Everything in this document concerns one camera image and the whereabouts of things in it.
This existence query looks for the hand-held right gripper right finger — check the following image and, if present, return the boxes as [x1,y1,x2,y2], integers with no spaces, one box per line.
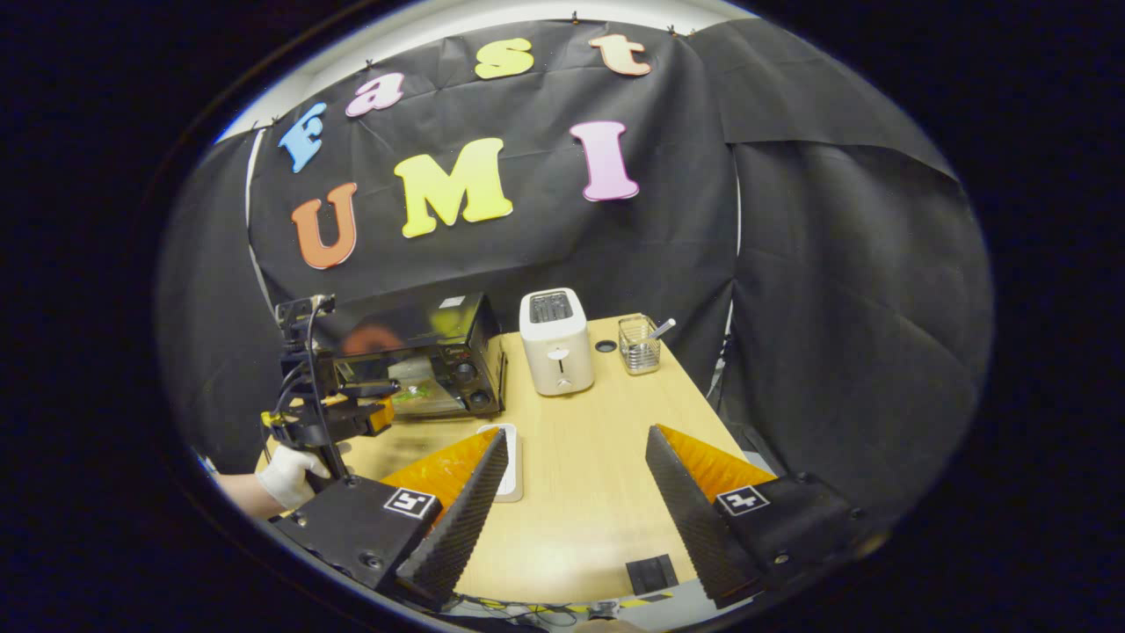
[644,425,890,610]

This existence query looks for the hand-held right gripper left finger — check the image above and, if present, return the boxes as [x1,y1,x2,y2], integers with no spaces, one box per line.
[266,427,511,611]

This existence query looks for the black electric oven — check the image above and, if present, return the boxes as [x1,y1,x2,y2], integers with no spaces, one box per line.
[312,293,509,421]

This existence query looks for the white rectangular tray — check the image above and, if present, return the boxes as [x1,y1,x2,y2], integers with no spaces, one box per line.
[477,424,526,504]

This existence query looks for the white toaster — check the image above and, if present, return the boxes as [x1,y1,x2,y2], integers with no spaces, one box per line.
[519,288,596,397]

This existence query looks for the black table cable hatch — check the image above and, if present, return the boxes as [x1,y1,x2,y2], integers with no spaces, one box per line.
[626,555,680,598]

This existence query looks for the tangled cables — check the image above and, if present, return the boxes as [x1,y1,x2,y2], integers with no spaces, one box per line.
[448,593,678,630]

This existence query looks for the wire mesh utensil holder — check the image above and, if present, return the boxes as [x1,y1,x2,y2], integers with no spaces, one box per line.
[618,315,662,376]

